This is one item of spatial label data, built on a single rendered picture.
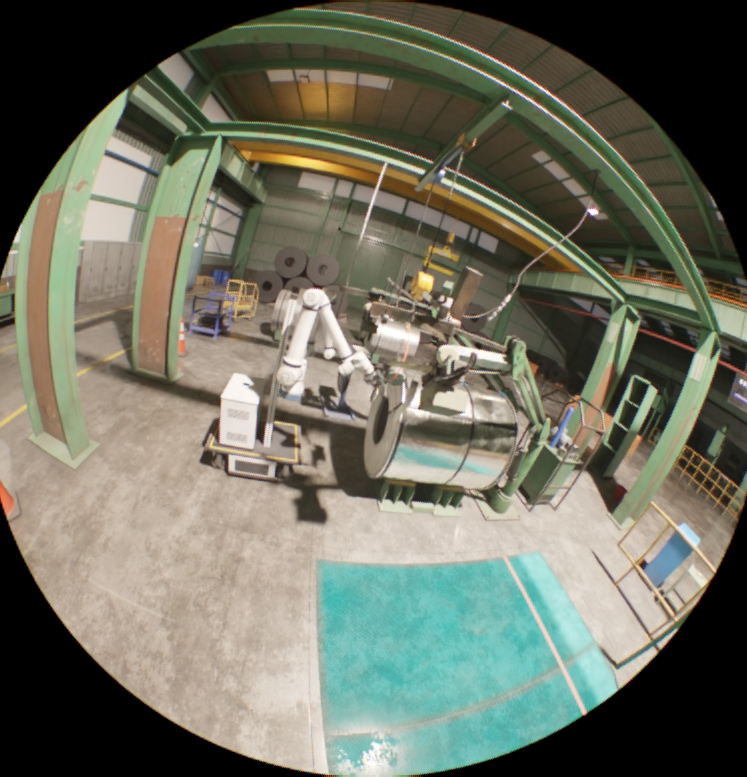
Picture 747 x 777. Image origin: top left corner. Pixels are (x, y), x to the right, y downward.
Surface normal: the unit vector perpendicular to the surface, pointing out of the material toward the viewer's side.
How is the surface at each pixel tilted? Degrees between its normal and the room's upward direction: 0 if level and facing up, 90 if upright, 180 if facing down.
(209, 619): 0
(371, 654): 0
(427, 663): 0
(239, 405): 90
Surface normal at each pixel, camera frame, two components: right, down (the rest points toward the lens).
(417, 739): 0.29, -0.90
